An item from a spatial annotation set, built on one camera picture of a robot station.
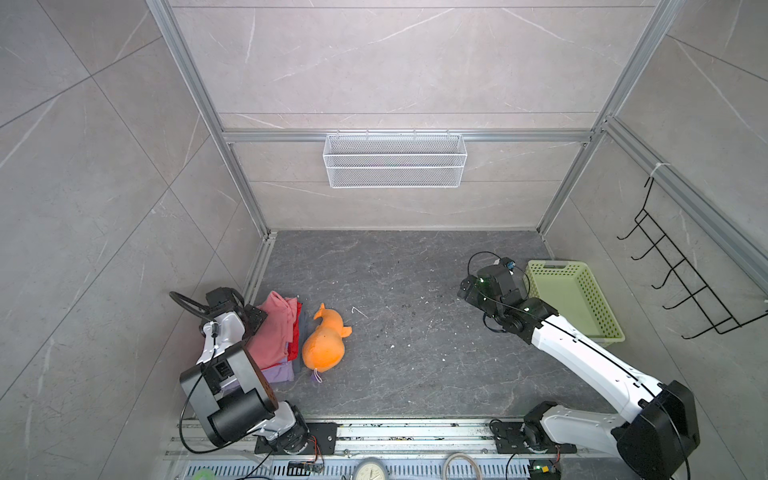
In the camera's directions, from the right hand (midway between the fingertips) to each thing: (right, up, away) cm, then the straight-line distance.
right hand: (469, 285), depth 83 cm
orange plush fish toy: (-41, -17, -2) cm, 44 cm away
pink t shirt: (-55, -15, -5) cm, 57 cm away
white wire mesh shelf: (-21, +41, +17) cm, 49 cm away
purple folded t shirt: (-53, -24, -1) cm, 58 cm away
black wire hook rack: (+45, +16, -6) cm, 48 cm away
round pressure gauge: (-27, -40, -17) cm, 51 cm away
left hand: (-65, -12, +4) cm, 67 cm away
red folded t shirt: (-50, -17, -1) cm, 53 cm away
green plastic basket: (+42, -4, +21) cm, 47 cm away
